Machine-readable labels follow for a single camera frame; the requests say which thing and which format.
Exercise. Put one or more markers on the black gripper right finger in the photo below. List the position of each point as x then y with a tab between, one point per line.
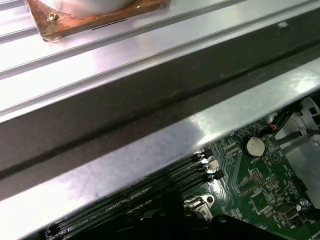
237	230

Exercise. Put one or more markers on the black RAM slot bank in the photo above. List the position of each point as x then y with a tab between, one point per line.
140	197

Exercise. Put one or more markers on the brown square base plate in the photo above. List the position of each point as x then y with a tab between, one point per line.
75	22

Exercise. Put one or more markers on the green motherboard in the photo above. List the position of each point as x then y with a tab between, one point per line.
275	175

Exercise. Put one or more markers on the CPU socket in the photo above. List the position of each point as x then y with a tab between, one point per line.
200	202

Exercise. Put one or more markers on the silver coin battery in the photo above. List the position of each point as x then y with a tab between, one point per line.
254	146

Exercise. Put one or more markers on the silver USB port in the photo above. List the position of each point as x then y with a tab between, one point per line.
286	212

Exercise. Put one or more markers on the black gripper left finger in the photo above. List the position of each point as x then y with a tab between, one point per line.
155	225

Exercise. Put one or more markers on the black PC case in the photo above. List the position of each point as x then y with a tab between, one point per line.
125	112

